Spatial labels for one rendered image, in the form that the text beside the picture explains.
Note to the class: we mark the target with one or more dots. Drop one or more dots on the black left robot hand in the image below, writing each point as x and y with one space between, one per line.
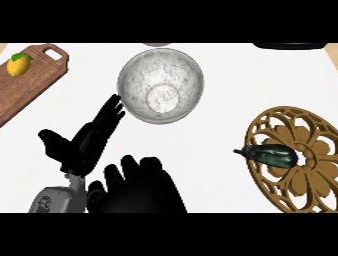
85 141

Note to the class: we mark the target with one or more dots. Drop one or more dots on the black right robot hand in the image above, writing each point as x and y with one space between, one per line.
136 190

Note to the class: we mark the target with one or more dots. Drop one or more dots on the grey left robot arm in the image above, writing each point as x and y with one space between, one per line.
61 198

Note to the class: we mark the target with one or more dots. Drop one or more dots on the white marble bowl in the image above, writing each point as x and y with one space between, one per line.
160 85

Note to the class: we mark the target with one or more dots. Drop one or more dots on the round brown openwork placemat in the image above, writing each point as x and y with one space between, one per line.
306 160

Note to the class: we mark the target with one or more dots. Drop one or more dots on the brown wooden cutting board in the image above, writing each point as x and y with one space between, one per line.
17 91

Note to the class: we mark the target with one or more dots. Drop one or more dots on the yellow lemon with leaf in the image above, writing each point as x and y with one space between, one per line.
20 65

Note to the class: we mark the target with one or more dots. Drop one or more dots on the dark green vegetable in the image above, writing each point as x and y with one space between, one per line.
272 156

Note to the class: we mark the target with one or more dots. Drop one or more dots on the small grey round object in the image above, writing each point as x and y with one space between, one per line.
157 44

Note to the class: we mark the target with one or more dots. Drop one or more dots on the black round object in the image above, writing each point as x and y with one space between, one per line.
290 45

